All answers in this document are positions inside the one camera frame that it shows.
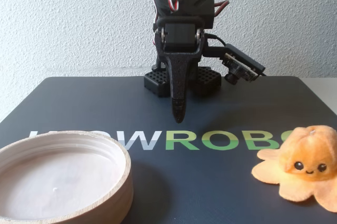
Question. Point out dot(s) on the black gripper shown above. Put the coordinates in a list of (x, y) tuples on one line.
[(179, 36)]

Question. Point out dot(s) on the orange octopus plush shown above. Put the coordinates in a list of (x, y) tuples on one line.
[(308, 153)]

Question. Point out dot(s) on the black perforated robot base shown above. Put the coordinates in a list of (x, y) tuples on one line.
[(155, 81)]

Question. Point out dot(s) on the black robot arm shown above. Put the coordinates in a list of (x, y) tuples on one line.
[(192, 68)]

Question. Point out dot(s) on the dark blue logo mat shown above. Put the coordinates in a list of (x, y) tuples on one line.
[(210, 181)]

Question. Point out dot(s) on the white wooden-rimmed bowl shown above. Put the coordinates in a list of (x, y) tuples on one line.
[(65, 181)]

